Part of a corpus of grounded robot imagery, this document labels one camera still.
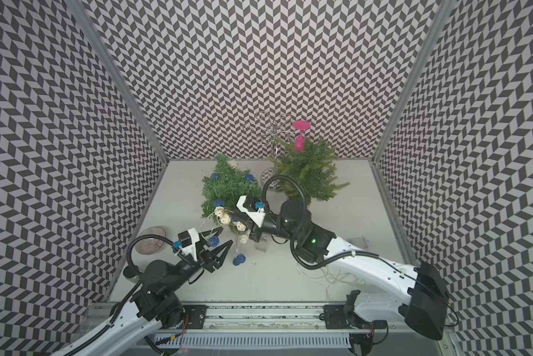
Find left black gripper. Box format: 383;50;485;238
167;228;232;294

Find rattan ball string light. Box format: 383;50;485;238
203;159;272;267

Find pink glass bowl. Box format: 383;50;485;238
134;226;166;255

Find glass spice jar black lid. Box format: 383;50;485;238
122;266;138;283

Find dark green christmas tree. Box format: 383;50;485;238
201;154;262;225

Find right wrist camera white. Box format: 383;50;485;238
236;195;266;228

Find light green fern tree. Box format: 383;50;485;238
269;138;349;205

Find chrome jewelry stand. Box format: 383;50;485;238
246;110;294;191

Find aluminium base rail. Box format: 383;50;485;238
76;300;454;356

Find pink hourglass ornament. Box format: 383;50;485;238
292;120;311;151

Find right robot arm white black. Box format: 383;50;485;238
236;175;459;341

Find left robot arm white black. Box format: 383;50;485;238
54;228;234;355

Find thin wire fairy light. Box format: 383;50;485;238
295;264;366;301

